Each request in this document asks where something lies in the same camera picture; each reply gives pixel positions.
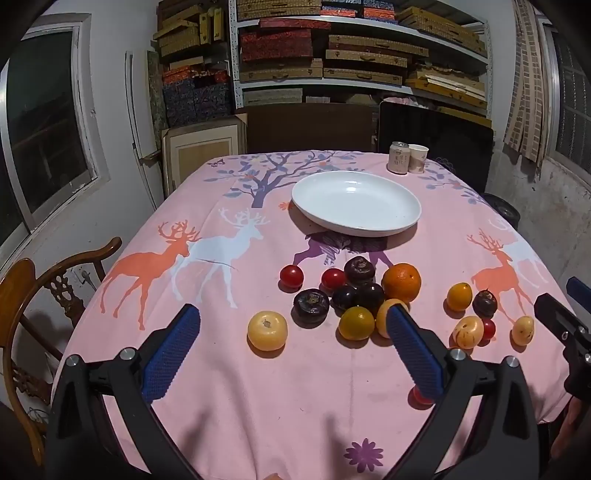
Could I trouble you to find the marble pattern panel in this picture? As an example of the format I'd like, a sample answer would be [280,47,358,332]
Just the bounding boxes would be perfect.
[148,50,170,136]

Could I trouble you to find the pink printed tablecloth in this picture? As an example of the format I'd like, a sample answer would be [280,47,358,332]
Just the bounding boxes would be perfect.
[48,150,575,480]

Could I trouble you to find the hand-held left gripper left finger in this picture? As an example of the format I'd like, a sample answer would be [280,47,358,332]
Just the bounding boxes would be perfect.
[46,303,204,480]

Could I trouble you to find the white plate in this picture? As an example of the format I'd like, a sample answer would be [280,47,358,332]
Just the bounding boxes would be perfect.
[291,171,422,238]

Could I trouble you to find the white wall rail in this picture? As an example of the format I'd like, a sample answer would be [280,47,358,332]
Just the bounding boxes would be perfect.
[124,51,160,210]

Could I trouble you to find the wooden chair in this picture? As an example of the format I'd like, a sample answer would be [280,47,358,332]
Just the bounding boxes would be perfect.
[0,237,123,467]

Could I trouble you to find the sliding glass window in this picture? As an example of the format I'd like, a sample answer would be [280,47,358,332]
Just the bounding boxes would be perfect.
[0,14,112,236]

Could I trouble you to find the white paper cup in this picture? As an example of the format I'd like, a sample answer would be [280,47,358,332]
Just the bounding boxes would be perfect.
[407,144,430,174]

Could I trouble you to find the black round object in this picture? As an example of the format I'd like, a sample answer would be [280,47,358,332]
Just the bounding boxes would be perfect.
[482,193,521,228]

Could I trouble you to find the person's right hand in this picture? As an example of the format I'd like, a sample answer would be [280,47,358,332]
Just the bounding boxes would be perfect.
[551,396,591,460]

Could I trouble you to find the pile of patterned boxes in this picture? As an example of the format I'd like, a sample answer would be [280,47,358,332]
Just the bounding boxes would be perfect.
[152,0,232,131]

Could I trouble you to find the large yellow tomato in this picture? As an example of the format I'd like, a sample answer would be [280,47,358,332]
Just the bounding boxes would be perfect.
[247,311,288,352]

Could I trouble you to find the stack of woven boxes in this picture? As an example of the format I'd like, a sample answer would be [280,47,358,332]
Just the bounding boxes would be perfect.
[235,0,490,116]

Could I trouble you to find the spotted pale yellow fruit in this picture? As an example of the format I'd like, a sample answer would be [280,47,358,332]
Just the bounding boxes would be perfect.
[512,316,535,345]
[452,316,485,349]

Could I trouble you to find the barred window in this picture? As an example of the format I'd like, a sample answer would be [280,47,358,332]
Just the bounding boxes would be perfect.
[538,18,591,174]

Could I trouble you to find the dark brown board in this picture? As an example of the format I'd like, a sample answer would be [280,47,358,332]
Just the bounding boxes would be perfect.
[246,104,376,154]

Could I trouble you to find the dark purple round fruit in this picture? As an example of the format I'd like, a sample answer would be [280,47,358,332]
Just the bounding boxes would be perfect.
[472,289,498,318]
[331,285,358,311]
[355,282,386,315]
[293,288,331,327]
[344,256,376,286]

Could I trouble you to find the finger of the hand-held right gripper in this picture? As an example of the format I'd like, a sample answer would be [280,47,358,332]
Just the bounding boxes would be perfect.
[567,276,591,303]
[534,293,591,346]

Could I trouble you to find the brick pattern curtain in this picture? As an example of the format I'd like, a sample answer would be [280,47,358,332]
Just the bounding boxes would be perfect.
[502,0,560,172]

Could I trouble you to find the orange yellow tomato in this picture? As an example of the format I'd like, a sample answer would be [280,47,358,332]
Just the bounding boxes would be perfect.
[338,306,376,341]
[446,282,473,312]
[376,298,409,339]

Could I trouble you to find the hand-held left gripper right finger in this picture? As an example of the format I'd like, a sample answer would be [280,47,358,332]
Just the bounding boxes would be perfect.
[387,303,541,480]

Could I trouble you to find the orange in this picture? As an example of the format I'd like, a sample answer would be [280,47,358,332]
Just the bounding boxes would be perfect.
[382,262,423,304]

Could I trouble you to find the white metal shelf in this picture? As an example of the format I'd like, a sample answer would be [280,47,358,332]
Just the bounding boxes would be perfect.
[228,0,494,117]

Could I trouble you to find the beige drink can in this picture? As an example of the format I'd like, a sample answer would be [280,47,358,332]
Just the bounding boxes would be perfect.
[387,141,411,175]

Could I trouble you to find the cardboard box with frame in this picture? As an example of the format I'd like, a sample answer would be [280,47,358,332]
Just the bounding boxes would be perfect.
[161,113,247,195]

